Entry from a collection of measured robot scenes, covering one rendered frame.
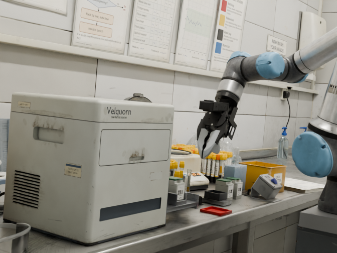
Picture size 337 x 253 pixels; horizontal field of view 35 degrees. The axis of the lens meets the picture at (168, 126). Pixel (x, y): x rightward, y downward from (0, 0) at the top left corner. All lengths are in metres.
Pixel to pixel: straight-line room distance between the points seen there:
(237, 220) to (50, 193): 0.63
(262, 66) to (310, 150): 0.30
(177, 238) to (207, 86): 1.47
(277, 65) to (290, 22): 2.07
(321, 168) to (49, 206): 0.67
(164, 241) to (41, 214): 0.29
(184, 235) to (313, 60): 0.64
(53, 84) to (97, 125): 0.80
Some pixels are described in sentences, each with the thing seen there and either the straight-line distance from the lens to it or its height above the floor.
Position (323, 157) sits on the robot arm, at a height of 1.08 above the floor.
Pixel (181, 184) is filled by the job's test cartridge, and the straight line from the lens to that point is 1.40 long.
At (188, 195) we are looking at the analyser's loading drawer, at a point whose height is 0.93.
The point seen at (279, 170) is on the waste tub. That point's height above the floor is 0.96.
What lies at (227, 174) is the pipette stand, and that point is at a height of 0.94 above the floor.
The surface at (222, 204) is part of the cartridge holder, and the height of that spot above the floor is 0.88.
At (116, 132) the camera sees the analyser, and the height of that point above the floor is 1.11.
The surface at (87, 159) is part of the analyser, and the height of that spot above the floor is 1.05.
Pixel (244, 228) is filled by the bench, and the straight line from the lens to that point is 1.71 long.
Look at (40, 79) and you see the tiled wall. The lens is 1.82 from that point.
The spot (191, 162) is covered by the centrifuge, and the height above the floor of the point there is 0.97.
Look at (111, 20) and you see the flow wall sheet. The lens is 2.06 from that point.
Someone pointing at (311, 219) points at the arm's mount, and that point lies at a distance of 1.48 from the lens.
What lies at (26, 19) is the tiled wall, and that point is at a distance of 1.78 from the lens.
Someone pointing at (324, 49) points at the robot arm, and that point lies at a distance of 1.58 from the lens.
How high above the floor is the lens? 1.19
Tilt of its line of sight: 3 degrees down
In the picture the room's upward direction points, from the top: 5 degrees clockwise
